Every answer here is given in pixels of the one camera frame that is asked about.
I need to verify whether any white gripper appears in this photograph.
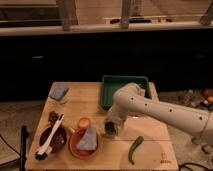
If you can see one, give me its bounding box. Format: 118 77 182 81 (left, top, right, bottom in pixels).
104 114 127 129

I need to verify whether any green translucent cup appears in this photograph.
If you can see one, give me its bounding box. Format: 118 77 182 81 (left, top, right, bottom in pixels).
104 126 118 137

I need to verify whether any metal cup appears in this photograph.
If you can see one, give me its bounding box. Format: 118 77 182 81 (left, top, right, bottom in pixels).
104 122 116 134

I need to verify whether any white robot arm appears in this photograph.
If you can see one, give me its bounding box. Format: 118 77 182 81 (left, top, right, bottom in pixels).
106 83 213 144

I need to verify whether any green plastic tray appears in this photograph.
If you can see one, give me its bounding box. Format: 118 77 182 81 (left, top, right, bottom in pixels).
100 75 152 110

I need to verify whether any brown block in tray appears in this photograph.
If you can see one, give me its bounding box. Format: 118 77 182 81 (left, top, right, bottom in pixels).
139 88 146 97

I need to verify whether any green chili pepper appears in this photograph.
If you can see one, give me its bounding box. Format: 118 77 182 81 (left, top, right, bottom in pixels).
128 136 144 165

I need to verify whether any orange cup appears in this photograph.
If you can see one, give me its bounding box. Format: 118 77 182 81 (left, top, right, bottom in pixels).
78 117 91 129

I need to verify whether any grey blue cloth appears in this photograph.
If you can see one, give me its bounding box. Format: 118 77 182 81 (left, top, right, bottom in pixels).
77 124 97 151

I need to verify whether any orange plate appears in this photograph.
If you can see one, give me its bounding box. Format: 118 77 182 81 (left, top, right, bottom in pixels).
68 129 99 160

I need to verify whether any dark brown bowl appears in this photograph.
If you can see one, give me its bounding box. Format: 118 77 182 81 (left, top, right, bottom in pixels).
39 127 67 153

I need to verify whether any brown dried food piece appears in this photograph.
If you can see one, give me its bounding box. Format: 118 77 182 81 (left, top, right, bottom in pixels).
48 111 59 125

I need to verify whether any blue sponge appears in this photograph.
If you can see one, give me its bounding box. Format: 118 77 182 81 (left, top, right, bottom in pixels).
50 86 69 101

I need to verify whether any black floor cable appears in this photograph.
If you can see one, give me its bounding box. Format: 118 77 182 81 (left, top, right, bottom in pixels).
178 162 213 171

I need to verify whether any black stand post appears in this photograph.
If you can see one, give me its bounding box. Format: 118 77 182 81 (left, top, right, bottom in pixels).
19 126 29 171

